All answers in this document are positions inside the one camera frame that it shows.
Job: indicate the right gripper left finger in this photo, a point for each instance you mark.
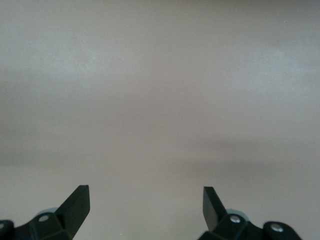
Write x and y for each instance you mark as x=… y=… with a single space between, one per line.
x=72 y=212

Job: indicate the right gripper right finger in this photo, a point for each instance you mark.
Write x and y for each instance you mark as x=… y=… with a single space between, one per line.
x=212 y=212

